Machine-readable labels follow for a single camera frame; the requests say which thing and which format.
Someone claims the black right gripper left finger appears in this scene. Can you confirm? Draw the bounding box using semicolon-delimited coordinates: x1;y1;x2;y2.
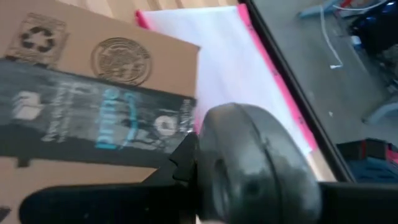
146;103;278;224

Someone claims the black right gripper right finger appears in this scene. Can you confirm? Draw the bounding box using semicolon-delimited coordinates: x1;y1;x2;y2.
242;104;323;224

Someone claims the brown cardboard shipping box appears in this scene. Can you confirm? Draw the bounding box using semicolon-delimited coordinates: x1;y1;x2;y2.
0;0;200;224

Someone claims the black printed packing tape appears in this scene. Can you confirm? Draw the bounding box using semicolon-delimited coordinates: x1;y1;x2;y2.
0;58;198;169

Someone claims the black and red tool case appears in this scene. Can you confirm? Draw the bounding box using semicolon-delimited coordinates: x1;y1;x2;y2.
336;138;398;184

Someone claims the white pouch with pink edges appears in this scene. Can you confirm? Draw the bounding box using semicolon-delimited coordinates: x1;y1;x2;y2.
134;2;318;156

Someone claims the white floor cable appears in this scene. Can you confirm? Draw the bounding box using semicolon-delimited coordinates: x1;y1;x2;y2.
319;0;389;70

